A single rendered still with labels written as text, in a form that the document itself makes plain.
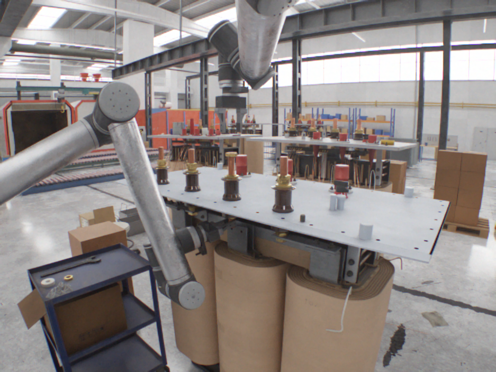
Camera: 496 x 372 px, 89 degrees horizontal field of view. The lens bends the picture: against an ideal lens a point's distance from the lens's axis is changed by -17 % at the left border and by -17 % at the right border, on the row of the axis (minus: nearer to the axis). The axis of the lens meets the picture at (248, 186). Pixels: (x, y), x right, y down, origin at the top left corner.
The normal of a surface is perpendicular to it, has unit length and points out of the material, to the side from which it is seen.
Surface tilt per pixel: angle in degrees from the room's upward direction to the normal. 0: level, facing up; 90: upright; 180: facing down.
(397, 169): 90
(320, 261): 90
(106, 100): 75
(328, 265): 90
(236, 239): 90
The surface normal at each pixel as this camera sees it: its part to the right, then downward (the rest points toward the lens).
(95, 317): 0.76, 0.14
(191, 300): 0.56, -0.11
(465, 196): -0.65, 0.15
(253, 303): -0.26, 0.20
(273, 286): 0.32, 0.19
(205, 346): 0.04, 0.21
